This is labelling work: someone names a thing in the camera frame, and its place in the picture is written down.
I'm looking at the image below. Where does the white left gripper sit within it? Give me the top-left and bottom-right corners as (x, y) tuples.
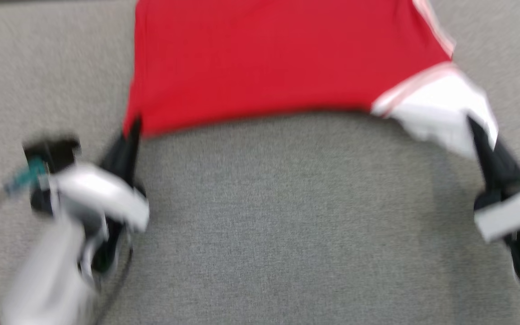
(48, 116), (150, 233)

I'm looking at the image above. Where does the red white sports jersey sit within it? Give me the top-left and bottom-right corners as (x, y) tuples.
(122, 0), (500, 161)

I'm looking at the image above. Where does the teal left cable connector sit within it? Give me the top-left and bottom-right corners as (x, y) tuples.
(5, 158), (49, 197)

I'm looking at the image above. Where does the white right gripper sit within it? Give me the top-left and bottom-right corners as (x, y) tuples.
(466, 115), (520, 244)

